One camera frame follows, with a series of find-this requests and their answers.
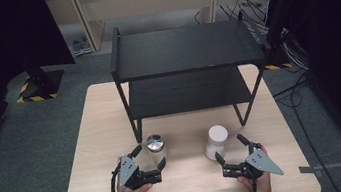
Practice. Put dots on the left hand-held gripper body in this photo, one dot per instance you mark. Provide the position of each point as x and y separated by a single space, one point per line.
131 175

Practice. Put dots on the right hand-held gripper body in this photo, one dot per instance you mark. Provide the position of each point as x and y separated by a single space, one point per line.
252 165

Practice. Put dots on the clear jar with silver lid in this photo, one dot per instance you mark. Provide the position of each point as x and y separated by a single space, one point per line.
156 151

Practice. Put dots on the white jar with white lid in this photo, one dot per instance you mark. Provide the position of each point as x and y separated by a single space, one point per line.
216 143

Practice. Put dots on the black two-tier shelf rack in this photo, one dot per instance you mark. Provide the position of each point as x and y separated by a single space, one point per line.
188 70

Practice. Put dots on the person's right hand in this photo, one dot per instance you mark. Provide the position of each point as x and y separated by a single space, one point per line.
261 184

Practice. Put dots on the grey tape strip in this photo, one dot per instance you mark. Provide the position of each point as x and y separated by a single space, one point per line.
311 170

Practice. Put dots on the black stand base with hazard tape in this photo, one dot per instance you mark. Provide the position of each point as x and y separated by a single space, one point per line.
39 87

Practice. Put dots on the pair of grey shoes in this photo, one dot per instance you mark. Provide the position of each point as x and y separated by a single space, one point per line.
81 46

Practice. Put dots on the beige cabinet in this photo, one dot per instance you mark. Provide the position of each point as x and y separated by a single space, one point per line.
145 2

